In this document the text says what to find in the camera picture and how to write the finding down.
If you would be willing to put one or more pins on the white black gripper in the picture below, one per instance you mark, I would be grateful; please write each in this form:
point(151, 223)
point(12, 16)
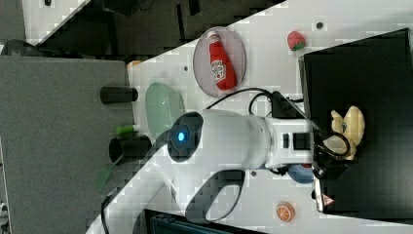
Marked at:
point(296, 142)

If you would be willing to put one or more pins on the peeled toy banana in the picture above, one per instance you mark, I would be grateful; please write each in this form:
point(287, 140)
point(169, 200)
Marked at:
point(351, 126)

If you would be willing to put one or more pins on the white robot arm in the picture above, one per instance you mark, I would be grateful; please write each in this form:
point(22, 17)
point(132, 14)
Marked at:
point(203, 153)

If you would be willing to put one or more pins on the black silver toaster oven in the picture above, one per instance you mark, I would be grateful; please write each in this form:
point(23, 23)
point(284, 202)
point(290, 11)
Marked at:
point(375, 75)

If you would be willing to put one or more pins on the blue small bowl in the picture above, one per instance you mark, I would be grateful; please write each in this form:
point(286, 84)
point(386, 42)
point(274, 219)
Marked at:
point(301, 174)

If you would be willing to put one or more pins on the orange slice toy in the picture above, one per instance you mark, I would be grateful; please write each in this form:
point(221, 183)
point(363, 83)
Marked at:
point(285, 211)

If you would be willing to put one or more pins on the red ketchup bottle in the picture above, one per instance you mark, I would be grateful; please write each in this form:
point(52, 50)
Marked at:
point(222, 69)

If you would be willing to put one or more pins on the red toy strawberry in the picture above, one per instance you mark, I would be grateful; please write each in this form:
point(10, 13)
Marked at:
point(295, 41)

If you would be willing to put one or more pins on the grey round plate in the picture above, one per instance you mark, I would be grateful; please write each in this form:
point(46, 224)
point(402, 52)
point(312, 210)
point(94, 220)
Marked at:
point(201, 65)

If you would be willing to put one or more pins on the green plastic colander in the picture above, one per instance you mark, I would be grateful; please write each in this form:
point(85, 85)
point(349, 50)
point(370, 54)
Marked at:
point(163, 105)

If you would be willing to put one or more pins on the black round pan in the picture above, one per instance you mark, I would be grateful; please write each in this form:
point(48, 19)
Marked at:
point(130, 149)

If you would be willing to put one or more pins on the green toy vegetable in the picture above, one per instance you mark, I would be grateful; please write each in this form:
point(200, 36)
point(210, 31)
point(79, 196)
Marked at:
point(127, 129)

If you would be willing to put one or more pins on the green slotted spatula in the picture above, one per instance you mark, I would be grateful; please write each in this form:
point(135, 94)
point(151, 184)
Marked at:
point(105, 173)

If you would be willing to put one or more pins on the black cylinder cup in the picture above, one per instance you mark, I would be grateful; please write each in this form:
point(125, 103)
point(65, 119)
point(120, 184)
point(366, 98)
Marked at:
point(110, 95)

